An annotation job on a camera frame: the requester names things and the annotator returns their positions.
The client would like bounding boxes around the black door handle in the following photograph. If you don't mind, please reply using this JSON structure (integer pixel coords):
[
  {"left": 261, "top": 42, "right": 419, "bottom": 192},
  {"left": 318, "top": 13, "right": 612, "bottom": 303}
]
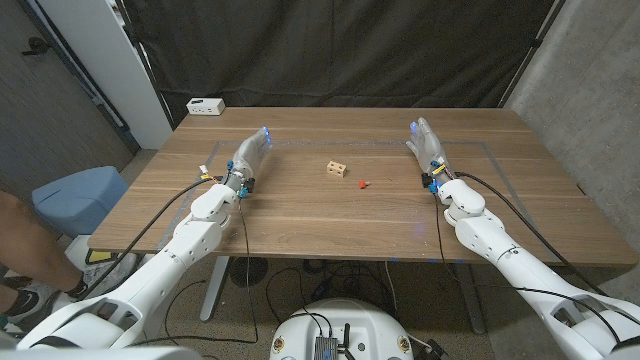
[{"left": 21, "top": 36, "right": 51, "bottom": 56}]

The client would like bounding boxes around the white floor board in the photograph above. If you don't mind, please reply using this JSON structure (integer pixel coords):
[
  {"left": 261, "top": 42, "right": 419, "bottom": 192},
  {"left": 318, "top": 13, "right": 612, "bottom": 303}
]
[{"left": 63, "top": 234, "right": 151, "bottom": 311}]

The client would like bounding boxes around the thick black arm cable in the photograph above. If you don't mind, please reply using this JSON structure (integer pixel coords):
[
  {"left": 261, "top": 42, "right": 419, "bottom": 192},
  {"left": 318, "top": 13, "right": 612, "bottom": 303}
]
[
  {"left": 453, "top": 171, "right": 607, "bottom": 297},
  {"left": 74, "top": 177, "right": 224, "bottom": 302}
]

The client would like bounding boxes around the grey table leg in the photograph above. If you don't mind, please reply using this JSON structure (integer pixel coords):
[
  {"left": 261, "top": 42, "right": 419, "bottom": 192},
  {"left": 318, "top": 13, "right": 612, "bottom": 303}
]
[{"left": 452, "top": 263, "right": 487, "bottom": 335}]

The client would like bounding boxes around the blue stool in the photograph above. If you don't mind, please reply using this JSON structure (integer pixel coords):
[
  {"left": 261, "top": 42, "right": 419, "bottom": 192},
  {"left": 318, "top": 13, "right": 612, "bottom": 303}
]
[{"left": 31, "top": 165, "right": 130, "bottom": 239}]

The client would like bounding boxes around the yellow black floor marker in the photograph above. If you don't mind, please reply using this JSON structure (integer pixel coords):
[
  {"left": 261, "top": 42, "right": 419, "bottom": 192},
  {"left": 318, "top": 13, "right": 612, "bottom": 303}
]
[{"left": 84, "top": 248, "right": 119, "bottom": 266}]

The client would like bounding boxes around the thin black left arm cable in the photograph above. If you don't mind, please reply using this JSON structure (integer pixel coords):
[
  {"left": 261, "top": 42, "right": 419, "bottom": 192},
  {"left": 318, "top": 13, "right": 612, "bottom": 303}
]
[{"left": 134, "top": 197, "right": 261, "bottom": 349}]

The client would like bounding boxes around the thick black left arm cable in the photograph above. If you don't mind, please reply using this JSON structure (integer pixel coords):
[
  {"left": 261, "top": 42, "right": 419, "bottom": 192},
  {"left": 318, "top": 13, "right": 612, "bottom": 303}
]
[{"left": 74, "top": 177, "right": 224, "bottom": 302}]

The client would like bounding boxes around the black backdrop curtain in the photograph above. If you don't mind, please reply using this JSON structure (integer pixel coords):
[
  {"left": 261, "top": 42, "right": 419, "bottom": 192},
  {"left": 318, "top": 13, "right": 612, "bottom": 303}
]
[{"left": 122, "top": 0, "right": 557, "bottom": 129}]

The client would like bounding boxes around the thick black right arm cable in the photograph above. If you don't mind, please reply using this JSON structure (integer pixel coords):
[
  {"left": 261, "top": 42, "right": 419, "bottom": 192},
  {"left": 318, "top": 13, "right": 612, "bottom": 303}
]
[{"left": 453, "top": 171, "right": 607, "bottom": 297}]

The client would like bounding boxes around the white floor cable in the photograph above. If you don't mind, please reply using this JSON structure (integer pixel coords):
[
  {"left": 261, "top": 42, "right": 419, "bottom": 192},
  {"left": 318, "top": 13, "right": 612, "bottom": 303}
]
[{"left": 383, "top": 260, "right": 400, "bottom": 321}]

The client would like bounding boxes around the white power strip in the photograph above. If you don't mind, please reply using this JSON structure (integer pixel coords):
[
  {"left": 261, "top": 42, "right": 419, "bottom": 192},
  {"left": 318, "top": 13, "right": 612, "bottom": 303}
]
[{"left": 186, "top": 97, "right": 226, "bottom": 117}]

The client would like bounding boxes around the black backdrop stand pole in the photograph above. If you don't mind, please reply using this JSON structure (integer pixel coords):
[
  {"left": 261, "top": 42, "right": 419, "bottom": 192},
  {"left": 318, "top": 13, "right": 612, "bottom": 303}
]
[
  {"left": 497, "top": 0, "right": 569, "bottom": 109},
  {"left": 112, "top": 0, "right": 176, "bottom": 131}
]

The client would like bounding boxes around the black white sneaker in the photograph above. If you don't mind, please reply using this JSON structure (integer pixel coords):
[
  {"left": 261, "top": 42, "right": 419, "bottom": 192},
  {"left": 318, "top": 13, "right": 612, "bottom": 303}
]
[{"left": 2, "top": 282, "right": 61, "bottom": 326}]

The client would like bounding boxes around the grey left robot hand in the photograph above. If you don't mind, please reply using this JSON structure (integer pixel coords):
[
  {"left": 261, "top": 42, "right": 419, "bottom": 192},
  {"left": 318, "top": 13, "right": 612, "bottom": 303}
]
[{"left": 227, "top": 126, "right": 274, "bottom": 196}]

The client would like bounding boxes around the black floor cable bundle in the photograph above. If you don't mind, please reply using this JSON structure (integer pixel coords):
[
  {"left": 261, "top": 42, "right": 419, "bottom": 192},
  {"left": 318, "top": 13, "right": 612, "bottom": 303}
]
[{"left": 264, "top": 258, "right": 399, "bottom": 326}]

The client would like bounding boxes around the black round floor fan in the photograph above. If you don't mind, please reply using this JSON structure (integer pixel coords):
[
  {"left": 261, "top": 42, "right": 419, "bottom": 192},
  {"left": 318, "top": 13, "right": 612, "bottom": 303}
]
[{"left": 230, "top": 256, "right": 269, "bottom": 288}]

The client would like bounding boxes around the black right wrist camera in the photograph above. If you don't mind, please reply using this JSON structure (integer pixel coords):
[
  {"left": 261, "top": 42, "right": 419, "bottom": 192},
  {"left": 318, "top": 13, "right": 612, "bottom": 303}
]
[{"left": 420, "top": 172, "right": 441, "bottom": 195}]

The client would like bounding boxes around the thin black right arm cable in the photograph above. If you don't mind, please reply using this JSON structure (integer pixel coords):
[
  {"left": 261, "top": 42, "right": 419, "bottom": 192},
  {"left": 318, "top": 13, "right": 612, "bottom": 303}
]
[{"left": 433, "top": 193, "right": 624, "bottom": 346}]

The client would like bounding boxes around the white table leg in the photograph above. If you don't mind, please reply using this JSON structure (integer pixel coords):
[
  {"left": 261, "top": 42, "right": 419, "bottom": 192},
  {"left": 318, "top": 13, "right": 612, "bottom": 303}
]
[{"left": 199, "top": 255, "right": 231, "bottom": 323}]

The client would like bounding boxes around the grey finned module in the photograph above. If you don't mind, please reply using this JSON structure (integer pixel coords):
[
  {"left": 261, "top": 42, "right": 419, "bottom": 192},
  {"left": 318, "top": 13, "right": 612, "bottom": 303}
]
[{"left": 313, "top": 335, "right": 339, "bottom": 360}]

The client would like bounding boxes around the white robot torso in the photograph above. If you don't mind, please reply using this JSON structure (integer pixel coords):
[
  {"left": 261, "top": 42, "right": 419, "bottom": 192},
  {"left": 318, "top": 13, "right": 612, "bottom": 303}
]
[{"left": 269, "top": 298, "right": 415, "bottom": 360}]

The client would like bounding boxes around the person's bare leg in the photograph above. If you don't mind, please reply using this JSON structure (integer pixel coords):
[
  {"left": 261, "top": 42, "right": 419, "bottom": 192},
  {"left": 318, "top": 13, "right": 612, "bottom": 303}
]
[{"left": 0, "top": 189, "right": 85, "bottom": 314}]

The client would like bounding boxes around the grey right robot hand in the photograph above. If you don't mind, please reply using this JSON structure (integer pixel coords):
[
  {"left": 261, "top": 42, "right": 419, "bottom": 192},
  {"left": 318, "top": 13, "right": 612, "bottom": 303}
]
[{"left": 405, "top": 117, "right": 455, "bottom": 190}]

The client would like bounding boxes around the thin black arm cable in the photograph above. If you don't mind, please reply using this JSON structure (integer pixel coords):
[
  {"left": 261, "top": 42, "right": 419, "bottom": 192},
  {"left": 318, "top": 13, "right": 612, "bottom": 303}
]
[
  {"left": 134, "top": 197, "right": 261, "bottom": 349},
  {"left": 433, "top": 193, "right": 624, "bottom": 346}
]

